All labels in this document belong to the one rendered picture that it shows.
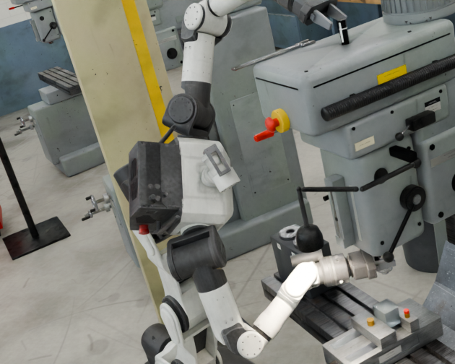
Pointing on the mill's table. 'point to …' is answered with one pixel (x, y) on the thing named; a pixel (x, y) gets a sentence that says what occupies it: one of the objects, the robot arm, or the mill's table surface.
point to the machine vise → (432, 320)
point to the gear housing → (380, 125)
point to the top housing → (351, 71)
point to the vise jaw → (374, 334)
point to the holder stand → (286, 245)
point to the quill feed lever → (414, 196)
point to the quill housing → (377, 197)
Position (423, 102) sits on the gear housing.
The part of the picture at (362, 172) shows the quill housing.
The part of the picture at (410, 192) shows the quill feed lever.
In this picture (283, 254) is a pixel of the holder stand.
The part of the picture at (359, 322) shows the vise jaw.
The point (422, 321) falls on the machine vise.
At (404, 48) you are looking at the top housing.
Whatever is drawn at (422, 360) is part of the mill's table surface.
